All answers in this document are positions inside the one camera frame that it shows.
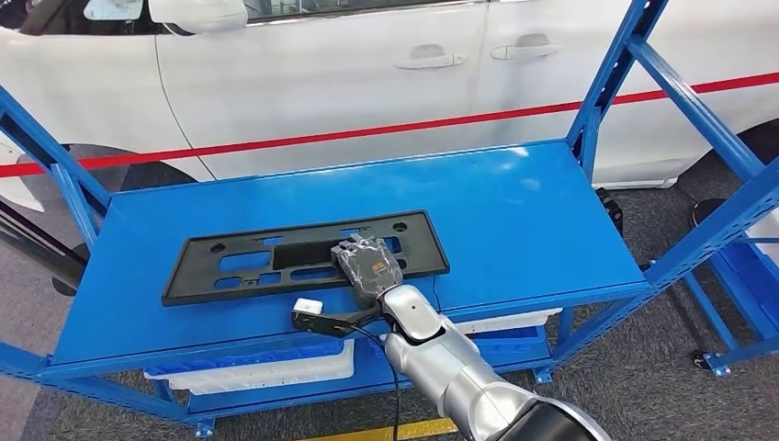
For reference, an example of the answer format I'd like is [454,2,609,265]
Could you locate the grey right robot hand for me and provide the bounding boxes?
[330,232,404,309]

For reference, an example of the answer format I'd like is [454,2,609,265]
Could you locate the black plastic plate frame part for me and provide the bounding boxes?
[161,210,452,308]

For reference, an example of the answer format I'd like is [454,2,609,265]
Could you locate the blue metal shelf rack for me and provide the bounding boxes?
[684,207,779,379]
[0,0,779,439]

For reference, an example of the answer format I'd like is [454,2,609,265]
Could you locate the yellow floor tape square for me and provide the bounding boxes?
[298,418,458,441]

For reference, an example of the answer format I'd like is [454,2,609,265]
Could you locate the white car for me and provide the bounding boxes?
[0,0,779,190]

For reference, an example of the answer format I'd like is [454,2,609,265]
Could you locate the black object behind rack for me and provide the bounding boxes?
[594,187,625,237]

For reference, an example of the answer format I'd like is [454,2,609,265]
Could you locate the black round stanchion base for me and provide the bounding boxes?
[690,198,728,232]

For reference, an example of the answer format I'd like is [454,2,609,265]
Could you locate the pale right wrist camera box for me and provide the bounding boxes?
[290,298,383,339]

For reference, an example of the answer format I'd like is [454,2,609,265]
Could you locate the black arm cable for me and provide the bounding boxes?
[349,325,403,441]

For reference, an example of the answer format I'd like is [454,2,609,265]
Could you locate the black stanchion post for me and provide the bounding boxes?
[0,200,93,298]

